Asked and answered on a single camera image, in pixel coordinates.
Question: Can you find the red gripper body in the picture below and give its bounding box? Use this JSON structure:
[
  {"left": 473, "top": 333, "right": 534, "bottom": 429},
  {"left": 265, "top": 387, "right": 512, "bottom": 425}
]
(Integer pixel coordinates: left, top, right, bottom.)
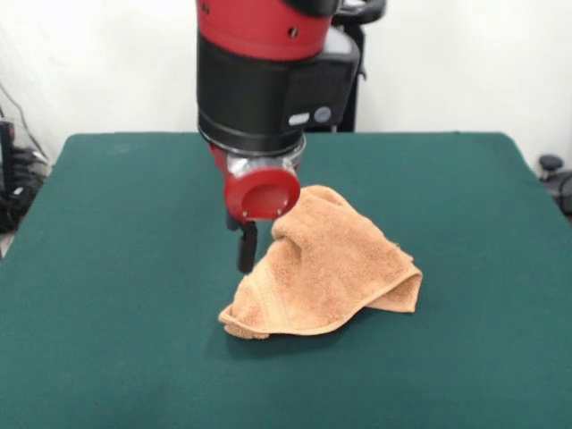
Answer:
[{"left": 208, "top": 142, "right": 301, "bottom": 223}]

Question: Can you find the tan terry towel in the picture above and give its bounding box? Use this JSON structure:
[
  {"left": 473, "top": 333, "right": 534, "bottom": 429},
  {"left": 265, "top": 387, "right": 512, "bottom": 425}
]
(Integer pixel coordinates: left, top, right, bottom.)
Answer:
[{"left": 217, "top": 184, "right": 424, "bottom": 341}]

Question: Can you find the dark green table cloth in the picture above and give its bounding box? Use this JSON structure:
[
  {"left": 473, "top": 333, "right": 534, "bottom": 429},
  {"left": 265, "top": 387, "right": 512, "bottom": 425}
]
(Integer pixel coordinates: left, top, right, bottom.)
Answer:
[{"left": 0, "top": 131, "right": 572, "bottom": 429}]

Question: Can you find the black office chair part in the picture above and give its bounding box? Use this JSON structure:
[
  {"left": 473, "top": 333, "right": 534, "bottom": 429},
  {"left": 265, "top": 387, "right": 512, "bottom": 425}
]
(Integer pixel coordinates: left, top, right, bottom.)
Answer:
[{"left": 538, "top": 154, "right": 572, "bottom": 211}]

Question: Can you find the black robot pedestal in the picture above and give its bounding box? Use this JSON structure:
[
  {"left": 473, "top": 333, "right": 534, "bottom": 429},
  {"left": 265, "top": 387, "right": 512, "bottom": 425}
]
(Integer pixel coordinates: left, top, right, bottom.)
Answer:
[{"left": 303, "top": 0, "right": 388, "bottom": 133}]

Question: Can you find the black equipment with cables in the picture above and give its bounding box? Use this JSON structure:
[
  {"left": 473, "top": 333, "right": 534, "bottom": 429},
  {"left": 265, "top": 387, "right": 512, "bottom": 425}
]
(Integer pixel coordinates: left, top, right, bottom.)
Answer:
[{"left": 0, "top": 119, "right": 50, "bottom": 234}]

